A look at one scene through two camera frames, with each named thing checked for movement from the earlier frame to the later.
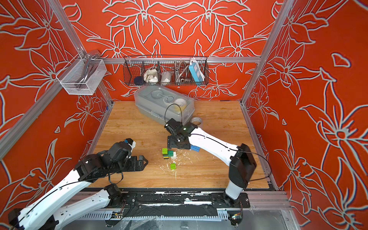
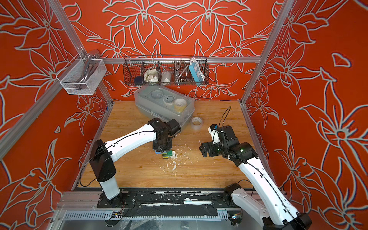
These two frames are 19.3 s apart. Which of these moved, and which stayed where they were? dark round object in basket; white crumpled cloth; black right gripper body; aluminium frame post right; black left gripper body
Moved: black left gripper body; black right gripper body
Stayed: white crumpled cloth; dark round object in basket; aluminium frame post right
